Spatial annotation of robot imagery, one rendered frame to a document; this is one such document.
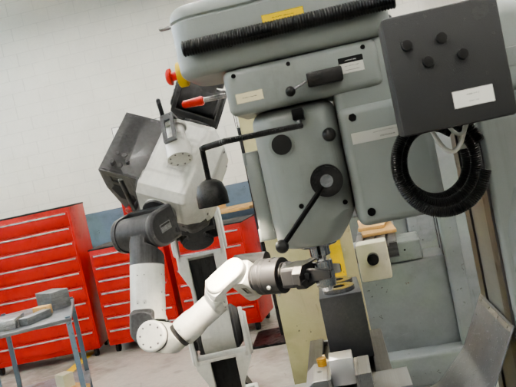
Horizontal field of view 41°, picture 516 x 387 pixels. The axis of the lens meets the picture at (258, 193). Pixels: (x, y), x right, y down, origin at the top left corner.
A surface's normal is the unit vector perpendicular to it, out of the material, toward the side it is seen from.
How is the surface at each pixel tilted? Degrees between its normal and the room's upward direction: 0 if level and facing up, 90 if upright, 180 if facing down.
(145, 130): 59
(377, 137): 90
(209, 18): 90
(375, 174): 90
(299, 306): 90
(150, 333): 71
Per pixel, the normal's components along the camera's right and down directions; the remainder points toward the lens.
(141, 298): -0.24, -0.22
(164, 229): 0.83, -0.19
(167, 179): -0.05, -0.48
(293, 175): -0.10, 0.07
